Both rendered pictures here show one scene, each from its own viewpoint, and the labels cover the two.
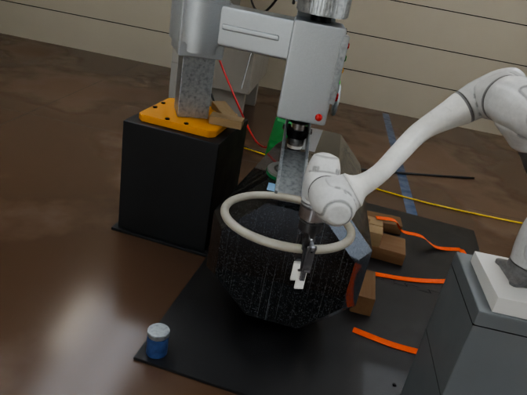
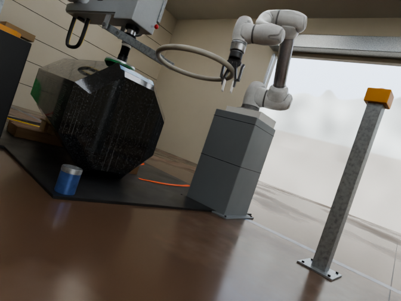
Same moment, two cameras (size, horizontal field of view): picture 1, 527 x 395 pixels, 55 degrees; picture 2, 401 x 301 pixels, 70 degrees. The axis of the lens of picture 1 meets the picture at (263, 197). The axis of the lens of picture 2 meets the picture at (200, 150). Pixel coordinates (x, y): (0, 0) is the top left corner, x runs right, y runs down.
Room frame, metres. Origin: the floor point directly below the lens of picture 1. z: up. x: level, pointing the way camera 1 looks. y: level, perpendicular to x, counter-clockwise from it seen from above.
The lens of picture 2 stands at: (0.52, 1.25, 0.44)
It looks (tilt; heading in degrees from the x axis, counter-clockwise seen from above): 1 degrees down; 302
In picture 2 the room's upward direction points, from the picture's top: 19 degrees clockwise
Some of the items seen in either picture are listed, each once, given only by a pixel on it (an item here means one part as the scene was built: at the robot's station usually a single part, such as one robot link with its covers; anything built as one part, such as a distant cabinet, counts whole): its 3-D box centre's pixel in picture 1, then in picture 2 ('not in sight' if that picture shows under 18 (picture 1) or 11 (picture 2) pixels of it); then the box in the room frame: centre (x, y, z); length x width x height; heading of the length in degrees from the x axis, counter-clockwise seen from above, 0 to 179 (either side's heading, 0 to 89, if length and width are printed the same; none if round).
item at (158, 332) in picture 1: (158, 341); (68, 179); (1.76, 0.36, 0.08); 0.10 x 0.10 x 0.13
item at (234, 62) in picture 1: (233, 75); not in sight; (5.89, 0.61, 0.43); 1.30 x 0.62 x 0.86; 176
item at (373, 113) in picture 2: not in sight; (350, 180); (0.66, -0.61, 0.54); 0.20 x 0.20 x 1.09; 80
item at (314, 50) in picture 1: (309, 70); (133, 0); (2.33, -0.10, 1.30); 0.36 x 0.22 x 0.45; 0
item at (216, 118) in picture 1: (227, 120); (17, 31); (2.93, 0.31, 0.81); 0.20 x 0.10 x 0.05; 88
